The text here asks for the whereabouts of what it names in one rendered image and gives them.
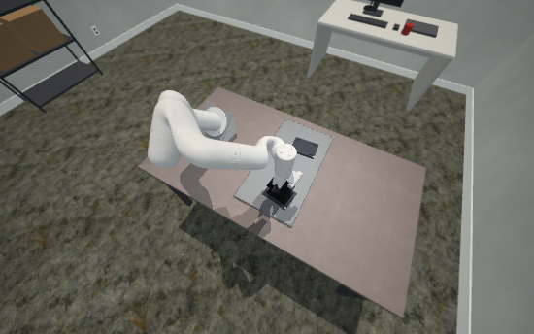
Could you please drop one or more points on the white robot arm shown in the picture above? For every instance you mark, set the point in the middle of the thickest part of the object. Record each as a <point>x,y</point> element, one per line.
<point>194,147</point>

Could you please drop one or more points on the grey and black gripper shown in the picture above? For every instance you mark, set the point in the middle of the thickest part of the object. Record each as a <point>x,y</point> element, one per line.
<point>277,183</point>

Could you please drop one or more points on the black well plate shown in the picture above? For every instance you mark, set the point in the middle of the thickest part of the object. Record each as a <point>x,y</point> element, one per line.
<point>284,191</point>
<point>278,197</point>

